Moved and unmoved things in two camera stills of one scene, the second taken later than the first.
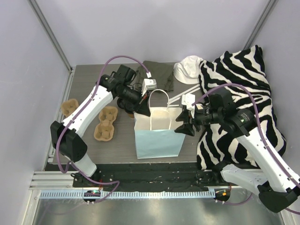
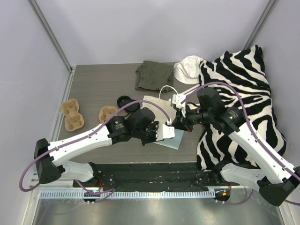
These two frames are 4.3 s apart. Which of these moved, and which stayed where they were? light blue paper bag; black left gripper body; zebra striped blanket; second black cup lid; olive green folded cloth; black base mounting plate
Moved: light blue paper bag; black left gripper body
Stayed: zebra striped blanket; olive green folded cloth; second black cup lid; black base mounting plate
